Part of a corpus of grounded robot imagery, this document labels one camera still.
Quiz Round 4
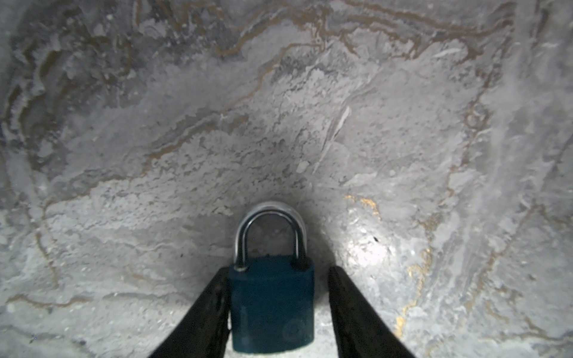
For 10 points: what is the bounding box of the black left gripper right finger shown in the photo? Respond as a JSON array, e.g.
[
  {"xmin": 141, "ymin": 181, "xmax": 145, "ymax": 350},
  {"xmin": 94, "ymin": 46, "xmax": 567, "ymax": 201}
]
[{"xmin": 328, "ymin": 266, "xmax": 414, "ymax": 358}]

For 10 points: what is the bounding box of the large blue padlock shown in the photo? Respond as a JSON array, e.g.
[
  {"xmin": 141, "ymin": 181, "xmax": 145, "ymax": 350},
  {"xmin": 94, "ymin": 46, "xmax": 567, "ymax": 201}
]
[{"xmin": 228, "ymin": 201, "xmax": 315, "ymax": 354}]

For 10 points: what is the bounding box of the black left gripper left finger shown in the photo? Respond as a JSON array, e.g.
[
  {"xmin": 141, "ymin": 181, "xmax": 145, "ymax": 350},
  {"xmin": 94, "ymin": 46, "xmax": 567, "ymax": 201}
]
[{"xmin": 151, "ymin": 268, "xmax": 231, "ymax": 358}]

